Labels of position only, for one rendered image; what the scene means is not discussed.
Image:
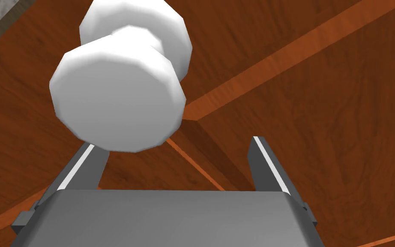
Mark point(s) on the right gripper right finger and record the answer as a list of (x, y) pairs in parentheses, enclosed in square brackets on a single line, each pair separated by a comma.
[(267, 169)]

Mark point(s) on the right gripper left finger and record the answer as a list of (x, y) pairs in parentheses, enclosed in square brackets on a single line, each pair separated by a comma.
[(84, 169)]

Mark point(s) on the white round knob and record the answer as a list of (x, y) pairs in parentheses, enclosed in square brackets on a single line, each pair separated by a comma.
[(118, 92)]

